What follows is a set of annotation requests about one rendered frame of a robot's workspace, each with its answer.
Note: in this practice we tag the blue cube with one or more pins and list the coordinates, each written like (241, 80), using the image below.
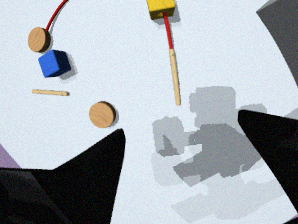
(54, 63)

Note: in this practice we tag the yellow wooden block with hole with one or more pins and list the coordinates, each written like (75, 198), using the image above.
(156, 7)

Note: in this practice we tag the thin tan wooden stick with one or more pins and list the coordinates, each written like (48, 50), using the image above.
(46, 92)

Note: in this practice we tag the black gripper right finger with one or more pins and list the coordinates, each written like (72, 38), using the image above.
(276, 140)

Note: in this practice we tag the red string with wooden stick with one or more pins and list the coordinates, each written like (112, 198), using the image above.
(173, 61)

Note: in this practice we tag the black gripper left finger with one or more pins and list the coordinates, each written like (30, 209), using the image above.
(81, 191)

